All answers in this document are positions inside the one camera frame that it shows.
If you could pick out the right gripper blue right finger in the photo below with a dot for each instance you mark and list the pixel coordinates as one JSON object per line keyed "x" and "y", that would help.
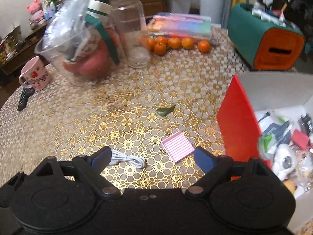
{"x": 217, "y": 170}

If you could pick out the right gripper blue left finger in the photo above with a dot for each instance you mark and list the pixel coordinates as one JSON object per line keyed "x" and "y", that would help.
{"x": 88, "y": 170}

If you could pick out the pink sticky note pad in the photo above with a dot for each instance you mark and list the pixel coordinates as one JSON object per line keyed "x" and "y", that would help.
{"x": 177, "y": 146}

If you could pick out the white tooth plush keychain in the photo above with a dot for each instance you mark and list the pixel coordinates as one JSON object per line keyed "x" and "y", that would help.
{"x": 285, "y": 161}

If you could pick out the yellow squishy head toy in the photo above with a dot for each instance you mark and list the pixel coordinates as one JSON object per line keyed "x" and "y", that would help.
{"x": 289, "y": 184}

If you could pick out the pink binder clip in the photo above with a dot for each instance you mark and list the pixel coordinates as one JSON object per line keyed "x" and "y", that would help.
{"x": 301, "y": 140}

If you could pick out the red white cardboard box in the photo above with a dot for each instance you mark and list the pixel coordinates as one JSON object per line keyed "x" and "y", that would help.
{"x": 259, "y": 112}

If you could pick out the green leaf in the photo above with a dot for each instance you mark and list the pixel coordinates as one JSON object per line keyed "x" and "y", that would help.
{"x": 165, "y": 110}

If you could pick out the black remote control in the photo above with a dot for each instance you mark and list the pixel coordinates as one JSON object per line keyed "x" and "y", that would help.
{"x": 26, "y": 93}

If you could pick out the pink strawberry mug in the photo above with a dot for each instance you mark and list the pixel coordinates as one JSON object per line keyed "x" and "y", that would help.
{"x": 34, "y": 75}

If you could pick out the orange mandarin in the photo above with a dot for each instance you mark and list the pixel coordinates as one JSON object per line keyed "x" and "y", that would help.
{"x": 204, "y": 46}

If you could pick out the clear fruit bowl with apples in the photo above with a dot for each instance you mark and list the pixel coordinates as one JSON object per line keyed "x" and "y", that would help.
{"x": 90, "y": 55}

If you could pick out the orange green storage stool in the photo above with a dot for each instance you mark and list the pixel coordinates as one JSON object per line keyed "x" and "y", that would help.
{"x": 264, "y": 45}

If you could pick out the stack of colourful books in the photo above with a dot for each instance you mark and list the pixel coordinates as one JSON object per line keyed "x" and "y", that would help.
{"x": 179, "y": 25}

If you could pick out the clear glass jar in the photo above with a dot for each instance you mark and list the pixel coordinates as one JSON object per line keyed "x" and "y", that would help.
{"x": 131, "y": 26}

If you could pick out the pink pig plush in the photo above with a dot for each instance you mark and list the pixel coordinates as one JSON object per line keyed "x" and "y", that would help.
{"x": 35, "y": 9}

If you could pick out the wooden tv cabinet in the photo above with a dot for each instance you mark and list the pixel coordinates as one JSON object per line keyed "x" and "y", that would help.
{"x": 89, "y": 16}

